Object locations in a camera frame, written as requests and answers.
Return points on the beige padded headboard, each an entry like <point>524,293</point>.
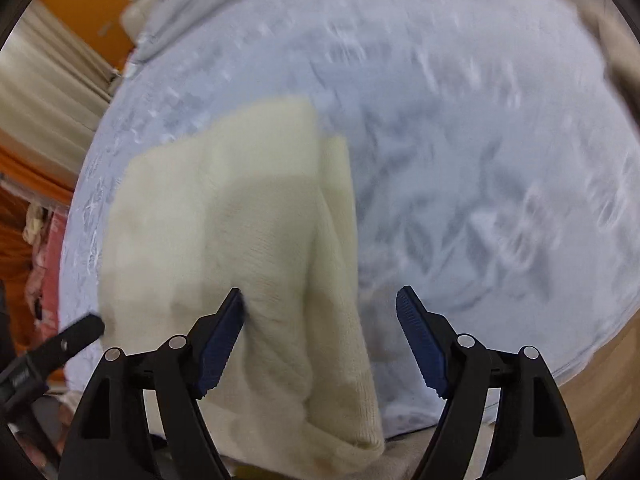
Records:
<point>134,20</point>

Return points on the bed with butterfly sheet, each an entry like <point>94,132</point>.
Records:
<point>475,185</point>

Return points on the beige crumpled cloth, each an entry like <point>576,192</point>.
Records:
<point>34,225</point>

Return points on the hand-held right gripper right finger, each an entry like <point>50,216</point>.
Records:
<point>422,345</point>

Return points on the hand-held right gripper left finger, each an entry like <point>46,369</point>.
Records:
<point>221,350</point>

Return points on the pink blanket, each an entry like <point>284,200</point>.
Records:
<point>47,290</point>

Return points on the cream knit cardigan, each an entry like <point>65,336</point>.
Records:
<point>225,240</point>

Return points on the white curtain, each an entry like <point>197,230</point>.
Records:
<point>45,90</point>

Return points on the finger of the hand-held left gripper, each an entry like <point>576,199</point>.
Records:
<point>70,340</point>

